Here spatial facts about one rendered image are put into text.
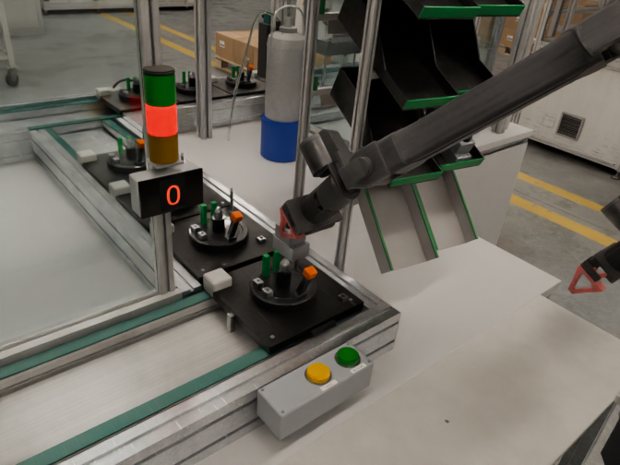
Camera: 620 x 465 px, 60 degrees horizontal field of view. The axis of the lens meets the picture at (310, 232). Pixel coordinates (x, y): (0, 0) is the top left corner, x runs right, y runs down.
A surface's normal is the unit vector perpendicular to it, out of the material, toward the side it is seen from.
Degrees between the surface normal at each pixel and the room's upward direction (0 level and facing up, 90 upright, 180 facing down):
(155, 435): 0
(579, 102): 90
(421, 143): 71
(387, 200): 45
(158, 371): 0
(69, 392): 0
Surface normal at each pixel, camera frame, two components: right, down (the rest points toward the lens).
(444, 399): 0.08, -0.86
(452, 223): 0.40, -0.27
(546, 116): -0.76, 0.27
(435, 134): -0.53, 0.15
